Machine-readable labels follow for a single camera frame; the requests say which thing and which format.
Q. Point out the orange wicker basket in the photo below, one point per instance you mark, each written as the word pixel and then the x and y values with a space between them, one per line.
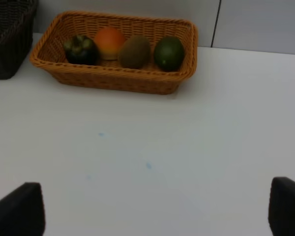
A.
pixel 48 53

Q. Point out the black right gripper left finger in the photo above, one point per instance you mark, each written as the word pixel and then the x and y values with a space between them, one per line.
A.
pixel 22 211

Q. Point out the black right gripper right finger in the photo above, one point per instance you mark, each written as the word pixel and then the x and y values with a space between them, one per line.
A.
pixel 281 209

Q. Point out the brown kiwi fruit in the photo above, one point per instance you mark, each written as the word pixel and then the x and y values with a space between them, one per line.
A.
pixel 135 52

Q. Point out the green avocado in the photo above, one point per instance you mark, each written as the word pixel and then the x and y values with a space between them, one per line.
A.
pixel 169 53

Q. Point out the dark purple mangosteen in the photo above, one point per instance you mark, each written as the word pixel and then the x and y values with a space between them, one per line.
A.
pixel 80 49

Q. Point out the orange peach fruit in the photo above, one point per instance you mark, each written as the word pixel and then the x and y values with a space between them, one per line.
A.
pixel 109 41

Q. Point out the dark brown wicker basket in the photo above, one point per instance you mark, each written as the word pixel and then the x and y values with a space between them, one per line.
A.
pixel 16 34

